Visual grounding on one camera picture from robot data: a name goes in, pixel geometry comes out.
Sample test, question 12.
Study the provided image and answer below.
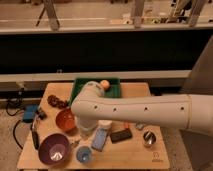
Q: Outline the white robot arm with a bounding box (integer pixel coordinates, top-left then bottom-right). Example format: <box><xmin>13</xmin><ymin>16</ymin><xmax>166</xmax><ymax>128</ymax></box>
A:
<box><xmin>71</xmin><ymin>43</ymin><xmax>213</xmax><ymax>137</ymax></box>

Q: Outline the orange bowl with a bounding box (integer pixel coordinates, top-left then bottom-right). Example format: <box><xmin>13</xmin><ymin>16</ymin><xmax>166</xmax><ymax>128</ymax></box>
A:
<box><xmin>55</xmin><ymin>108</ymin><xmax>76</xmax><ymax>132</ymax></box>

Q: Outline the purple bowl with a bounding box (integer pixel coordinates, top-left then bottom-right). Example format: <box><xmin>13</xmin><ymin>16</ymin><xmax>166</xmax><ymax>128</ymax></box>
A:
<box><xmin>38</xmin><ymin>133</ymin><xmax>71</xmax><ymax>166</ymax></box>

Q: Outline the orange ball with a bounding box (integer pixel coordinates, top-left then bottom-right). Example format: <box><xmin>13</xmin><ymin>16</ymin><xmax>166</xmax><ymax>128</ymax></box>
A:
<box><xmin>100</xmin><ymin>80</ymin><xmax>110</xmax><ymax>90</ymax></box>

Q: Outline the green tray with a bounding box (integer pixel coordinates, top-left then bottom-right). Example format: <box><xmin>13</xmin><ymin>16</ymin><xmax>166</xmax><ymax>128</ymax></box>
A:
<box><xmin>69</xmin><ymin>77</ymin><xmax>121</xmax><ymax>104</ymax></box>

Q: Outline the white paper cup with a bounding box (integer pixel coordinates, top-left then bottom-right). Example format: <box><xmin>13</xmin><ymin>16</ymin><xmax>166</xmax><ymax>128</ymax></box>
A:
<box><xmin>98</xmin><ymin>120</ymin><xmax>112</xmax><ymax>130</ymax></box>

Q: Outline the small blue grey object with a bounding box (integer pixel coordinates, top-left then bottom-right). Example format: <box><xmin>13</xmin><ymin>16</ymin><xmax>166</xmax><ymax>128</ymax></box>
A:
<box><xmin>135</xmin><ymin>123</ymin><xmax>145</xmax><ymax>131</ymax></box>

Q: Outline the black rectangular block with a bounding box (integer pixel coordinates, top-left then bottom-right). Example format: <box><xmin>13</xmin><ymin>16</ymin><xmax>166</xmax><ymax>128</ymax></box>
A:
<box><xmin>110</xmin><ymin>129</ymin><xmax>132</xmax><ymax>143</ymax></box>

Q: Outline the small metal cup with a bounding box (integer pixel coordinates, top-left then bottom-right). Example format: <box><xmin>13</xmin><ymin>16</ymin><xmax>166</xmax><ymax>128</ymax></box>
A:
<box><xmin>143</xmin><ymin>131</ymin><xmax>156</xmax><ymax>147</ymax></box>

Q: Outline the black clip object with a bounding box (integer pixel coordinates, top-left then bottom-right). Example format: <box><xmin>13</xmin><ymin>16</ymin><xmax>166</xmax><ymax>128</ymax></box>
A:
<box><xmin>38</xmin><ymin>108</ymin><xmax>47</xmax><ymax>120</ymax></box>

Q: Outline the blue cup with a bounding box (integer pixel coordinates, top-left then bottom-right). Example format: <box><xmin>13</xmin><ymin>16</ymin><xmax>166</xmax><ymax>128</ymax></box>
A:
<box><xmin>76</xmin><ymin>146</ymin><xmax>92</xmax><ymax>164</ymax></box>

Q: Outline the wooden table board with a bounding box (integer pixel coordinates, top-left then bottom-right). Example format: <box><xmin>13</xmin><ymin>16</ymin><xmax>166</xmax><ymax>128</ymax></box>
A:
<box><xmin>17</xmin><ymin>83</ymin><xmax>170</xmax><ymax>170</ymax></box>

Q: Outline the blue box on floor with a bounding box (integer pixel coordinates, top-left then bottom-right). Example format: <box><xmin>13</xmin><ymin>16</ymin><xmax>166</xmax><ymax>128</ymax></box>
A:
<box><xmin>22</xmin><ymin>105</ymin><xmax>38</xmax><ymax>123</ymax></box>

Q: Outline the brown chain toy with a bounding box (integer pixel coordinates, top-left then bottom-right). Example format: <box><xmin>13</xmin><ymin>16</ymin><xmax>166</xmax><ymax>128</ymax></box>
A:
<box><xmin>47</xmin><ymin>95</ymin><xmax>68</xmax><ymax>109</ymax></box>

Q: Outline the black floor cable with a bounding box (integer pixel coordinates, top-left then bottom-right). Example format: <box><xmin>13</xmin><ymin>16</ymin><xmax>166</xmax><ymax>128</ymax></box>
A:
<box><xmin>5</xmin><ymin>87</ymin><xmax>25</xmax><ymax>150</ymax></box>

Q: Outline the black handled tool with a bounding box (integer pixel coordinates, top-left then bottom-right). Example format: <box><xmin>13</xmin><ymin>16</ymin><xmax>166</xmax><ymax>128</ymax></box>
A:
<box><xmin>31</xmin><ymin>116</ymin><xmax>39</xmax><ymax>150</ymax></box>

